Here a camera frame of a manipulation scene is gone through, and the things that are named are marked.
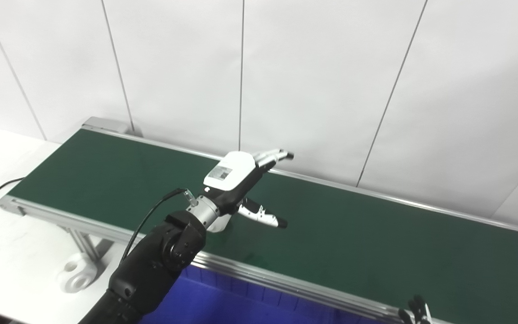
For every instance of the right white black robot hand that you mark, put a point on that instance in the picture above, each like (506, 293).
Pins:
(418, 315)

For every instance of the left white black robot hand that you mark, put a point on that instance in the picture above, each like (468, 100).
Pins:
(229, 173)

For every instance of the white plastic cylindrical part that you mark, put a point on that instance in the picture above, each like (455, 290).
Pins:
(219, 224)

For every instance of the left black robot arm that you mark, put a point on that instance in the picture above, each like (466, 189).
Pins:
(160, 261)

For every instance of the green conveyor belt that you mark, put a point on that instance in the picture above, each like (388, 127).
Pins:
(353, 234)

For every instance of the blue plastic bin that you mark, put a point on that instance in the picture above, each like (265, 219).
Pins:
(223, 303)

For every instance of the grey conveyor end housing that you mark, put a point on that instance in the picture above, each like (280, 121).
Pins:
(106, 125)

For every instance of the aluminium conveyor leg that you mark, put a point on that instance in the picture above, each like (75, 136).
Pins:
(86, 243)

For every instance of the white plastic clevis part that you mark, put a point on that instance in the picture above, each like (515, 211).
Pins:
(78, 274)

